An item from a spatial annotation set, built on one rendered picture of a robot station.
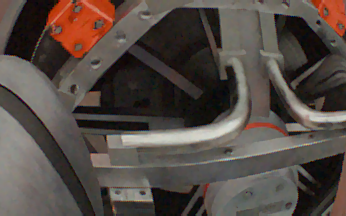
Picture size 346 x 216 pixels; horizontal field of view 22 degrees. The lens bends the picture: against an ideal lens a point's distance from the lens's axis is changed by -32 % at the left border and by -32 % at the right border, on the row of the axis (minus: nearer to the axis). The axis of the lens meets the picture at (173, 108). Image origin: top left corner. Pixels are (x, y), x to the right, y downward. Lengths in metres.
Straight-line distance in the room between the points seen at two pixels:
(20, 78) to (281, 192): 1.01
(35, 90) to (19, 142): 0.04
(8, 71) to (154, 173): 0.89
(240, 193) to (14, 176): 1.03
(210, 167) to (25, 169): 0.93
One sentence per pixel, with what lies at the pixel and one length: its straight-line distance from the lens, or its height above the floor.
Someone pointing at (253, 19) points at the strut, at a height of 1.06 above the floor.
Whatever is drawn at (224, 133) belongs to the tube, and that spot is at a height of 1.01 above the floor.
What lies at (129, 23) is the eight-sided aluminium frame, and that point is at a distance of 1.37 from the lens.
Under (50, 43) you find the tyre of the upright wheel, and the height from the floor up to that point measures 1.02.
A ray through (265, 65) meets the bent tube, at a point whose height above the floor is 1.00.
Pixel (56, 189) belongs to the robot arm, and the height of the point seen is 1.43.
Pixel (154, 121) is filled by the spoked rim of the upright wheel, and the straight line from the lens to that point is 1.55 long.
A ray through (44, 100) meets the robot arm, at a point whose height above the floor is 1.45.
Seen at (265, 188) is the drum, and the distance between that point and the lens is 1.34.
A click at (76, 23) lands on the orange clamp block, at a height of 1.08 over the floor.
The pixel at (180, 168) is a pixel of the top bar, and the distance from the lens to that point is 1.25.
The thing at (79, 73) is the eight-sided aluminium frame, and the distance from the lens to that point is 1.40.
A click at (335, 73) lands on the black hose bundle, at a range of 1.34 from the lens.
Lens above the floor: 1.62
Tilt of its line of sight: 28 degrees down
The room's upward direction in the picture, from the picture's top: 1 degrees counter-clockwise
